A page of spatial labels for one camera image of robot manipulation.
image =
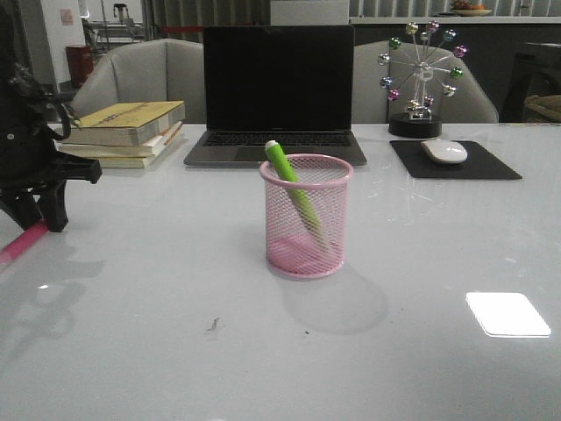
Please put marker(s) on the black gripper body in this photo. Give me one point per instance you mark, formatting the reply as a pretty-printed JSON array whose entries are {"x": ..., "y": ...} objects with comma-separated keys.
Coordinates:
[{"x": 30, "y": 159}]

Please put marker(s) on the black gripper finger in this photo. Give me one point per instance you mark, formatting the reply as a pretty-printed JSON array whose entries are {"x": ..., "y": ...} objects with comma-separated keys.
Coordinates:
[
  {"x": 52, "y": 205},
  {"x": 22, "y": 208}
]

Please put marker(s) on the pink marker pen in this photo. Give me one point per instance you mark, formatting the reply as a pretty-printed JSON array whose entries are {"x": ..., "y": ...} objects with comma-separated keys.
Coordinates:
[{"x": 23, "y": 242}]

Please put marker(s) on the green marker pen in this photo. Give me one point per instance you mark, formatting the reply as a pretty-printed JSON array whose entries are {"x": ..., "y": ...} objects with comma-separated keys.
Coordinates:
[{"x": 285, "y": 169}]

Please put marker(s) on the pink mesh pen holder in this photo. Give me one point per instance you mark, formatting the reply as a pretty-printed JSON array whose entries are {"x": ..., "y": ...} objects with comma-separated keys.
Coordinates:
[{"x": 290, "y": 248}]

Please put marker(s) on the bottom yellow book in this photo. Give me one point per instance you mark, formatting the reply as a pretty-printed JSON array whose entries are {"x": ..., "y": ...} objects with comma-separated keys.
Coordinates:
[{"x": 142, "y": 162}]

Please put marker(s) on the yellow book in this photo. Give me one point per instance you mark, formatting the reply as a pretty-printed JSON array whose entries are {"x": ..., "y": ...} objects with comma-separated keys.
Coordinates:
[
  {"x": 127, "y": 124},
  {"x": 142, "y": 162}
]

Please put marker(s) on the top yellow book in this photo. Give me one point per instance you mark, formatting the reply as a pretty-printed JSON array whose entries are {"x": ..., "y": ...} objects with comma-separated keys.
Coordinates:
[{"x": 127, "y": 124}]

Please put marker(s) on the middle white book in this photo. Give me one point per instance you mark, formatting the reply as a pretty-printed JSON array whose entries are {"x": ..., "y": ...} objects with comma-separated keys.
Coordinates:
[{"x": 151, "y": 148}]

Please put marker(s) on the red trash bin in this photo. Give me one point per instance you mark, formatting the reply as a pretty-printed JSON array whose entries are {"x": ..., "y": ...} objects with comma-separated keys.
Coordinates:
[{"x": 80, "y": 64}]

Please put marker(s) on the grey left armchair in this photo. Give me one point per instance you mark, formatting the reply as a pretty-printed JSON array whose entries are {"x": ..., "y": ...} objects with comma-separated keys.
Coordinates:
[{"x": 158, "y": 70}]

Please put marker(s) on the grey armchair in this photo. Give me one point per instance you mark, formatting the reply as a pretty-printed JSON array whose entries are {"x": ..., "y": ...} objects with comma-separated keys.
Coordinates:
[
  {"x": 380, "y": 91},
  {"x": 158, "y": 70}
]

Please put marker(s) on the red barrier belt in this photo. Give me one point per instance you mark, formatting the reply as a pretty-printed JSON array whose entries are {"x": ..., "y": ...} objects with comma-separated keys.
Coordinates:
[{"x": 169, "y": 31}]

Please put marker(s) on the grey open laptop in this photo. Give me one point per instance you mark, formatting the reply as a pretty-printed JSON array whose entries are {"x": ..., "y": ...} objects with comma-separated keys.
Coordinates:
[{"x": 292, "y": 84}]

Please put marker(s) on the grey right armchair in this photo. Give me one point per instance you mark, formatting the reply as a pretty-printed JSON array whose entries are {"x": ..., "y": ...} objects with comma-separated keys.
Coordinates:
[{"x": 380, "y": 91}]

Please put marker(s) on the ferris wheel kinetic toy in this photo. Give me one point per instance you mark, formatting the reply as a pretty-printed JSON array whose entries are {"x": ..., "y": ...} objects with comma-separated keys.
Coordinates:
[{"x": 421, "y": 67}]

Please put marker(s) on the white computer mouse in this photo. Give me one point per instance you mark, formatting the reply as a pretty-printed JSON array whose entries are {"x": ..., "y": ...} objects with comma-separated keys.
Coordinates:
[{"x": 444, "y": 151}]

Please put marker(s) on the black mouse pad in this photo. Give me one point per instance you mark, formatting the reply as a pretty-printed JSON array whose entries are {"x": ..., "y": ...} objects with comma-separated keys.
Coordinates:
[{"x": 480, "y": 164}]

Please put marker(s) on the fruit bowl on counter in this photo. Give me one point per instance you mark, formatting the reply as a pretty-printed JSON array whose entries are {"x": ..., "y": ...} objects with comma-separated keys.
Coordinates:
[{"x": 465, "y": 8}]

